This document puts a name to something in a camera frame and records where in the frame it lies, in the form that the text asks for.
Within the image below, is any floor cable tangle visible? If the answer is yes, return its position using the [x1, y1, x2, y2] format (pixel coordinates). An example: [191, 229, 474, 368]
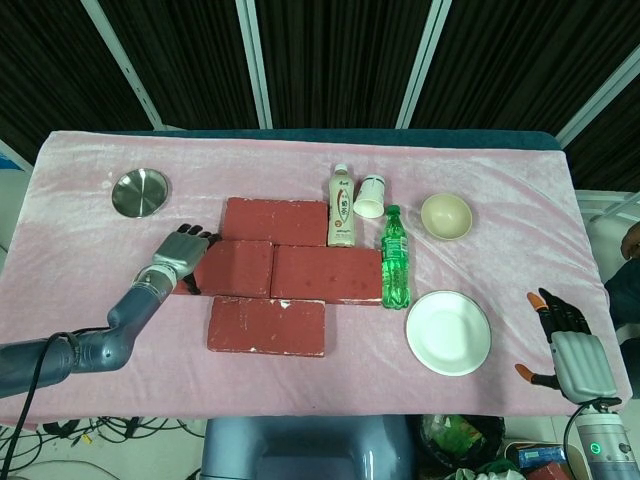
[0, 414, 207, 480]

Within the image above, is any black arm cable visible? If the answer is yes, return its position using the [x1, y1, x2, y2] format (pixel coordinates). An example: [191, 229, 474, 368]
[562, 399, 624, 480]
[3, 332, 81, 451]

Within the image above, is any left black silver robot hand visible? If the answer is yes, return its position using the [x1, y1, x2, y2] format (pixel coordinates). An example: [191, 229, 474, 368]
[149, 223, 224, 297]

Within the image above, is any pink velvet tablecloth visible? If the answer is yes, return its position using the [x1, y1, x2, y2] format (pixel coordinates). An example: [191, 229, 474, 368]
[0, 129, 632, 432]

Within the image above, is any red block on floor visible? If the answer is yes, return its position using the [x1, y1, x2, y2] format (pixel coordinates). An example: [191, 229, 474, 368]
[524, 462, 572, 480]

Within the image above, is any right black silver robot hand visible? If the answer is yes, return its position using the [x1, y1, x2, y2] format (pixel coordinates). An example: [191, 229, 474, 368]
[516, 287, 624, 409]

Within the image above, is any beige bowl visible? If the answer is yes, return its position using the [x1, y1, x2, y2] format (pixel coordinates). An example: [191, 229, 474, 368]
[420, 193, 475, 242]

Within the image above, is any white paper cup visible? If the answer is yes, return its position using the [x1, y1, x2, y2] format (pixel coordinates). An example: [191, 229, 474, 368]
[353, 174, 387, 220]

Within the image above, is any teal padded table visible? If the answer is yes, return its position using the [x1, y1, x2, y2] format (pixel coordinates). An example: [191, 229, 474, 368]
[152, 128, 565, 151]

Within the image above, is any person in dark clothes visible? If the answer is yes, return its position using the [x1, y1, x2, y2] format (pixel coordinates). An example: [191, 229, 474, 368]
[602, 227, 640, 354]

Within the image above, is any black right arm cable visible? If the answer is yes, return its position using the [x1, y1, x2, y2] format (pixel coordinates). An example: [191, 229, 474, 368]
[562, 399, 624, 480]

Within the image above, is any white green plastic bag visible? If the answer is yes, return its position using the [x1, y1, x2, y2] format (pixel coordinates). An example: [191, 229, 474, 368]
[444, 459, 522, 480]

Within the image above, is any white round plate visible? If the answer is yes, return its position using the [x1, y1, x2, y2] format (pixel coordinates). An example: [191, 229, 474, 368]
[405, 290, 493, 377]

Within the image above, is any red brick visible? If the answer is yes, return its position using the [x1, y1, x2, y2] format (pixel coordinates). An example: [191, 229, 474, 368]
[205, 295, 328, 359]
[220, 196, 329, 248]
[269, 244, 384, 308]
[172, 239, 276, 298]

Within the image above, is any green plastic soda bottle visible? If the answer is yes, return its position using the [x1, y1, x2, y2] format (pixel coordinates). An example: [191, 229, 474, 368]
[380, 204, 413, 310]

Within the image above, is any round steel dish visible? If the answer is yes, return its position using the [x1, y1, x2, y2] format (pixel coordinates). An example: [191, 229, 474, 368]
[110, 168, 170, 219]

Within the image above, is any white frame post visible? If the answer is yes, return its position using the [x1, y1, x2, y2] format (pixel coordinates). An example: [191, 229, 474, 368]
[88, 0, 165, 129]
[554, 49, 640, 147]
[235, 0, 274, 129]
[397, 0, 452, 129]

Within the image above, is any blue white sign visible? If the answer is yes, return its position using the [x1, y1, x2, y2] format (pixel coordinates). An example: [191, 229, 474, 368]
[0, 139, 27, 174]

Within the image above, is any white metal rack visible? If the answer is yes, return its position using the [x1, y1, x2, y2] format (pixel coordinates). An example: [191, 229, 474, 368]
[574, 189, 640, 224]

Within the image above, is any milk tea bottle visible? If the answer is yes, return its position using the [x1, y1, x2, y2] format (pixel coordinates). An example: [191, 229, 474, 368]
[327, 163, 358, 248]

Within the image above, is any blue box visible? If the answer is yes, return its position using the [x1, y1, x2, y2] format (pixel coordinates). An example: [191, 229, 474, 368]
[504, 439, 570, 469]

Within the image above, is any blue grey robot torso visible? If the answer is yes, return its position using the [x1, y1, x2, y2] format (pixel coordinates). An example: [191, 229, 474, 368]
[201, 415, 416, 480]

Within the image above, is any black curtain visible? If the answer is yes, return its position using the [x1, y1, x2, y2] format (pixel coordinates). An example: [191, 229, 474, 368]
[0, 0, 640, 192]

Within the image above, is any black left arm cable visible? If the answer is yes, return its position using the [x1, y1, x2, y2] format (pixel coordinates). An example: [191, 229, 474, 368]
[3, 332, 81, 451]

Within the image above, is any black lined trash bin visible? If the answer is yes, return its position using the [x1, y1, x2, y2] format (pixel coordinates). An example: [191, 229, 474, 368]
[418, 413, 506, 480]

